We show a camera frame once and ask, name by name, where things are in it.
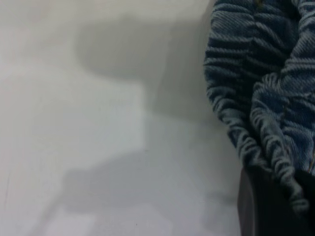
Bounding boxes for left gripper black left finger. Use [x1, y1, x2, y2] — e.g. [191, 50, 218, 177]
[238, 165, 315, 236]

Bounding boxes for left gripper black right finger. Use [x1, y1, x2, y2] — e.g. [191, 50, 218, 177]
[294, 171, 315, 217]

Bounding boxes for blue denim jeans with print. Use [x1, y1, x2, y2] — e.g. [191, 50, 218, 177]
[203, 0, 315, 214]

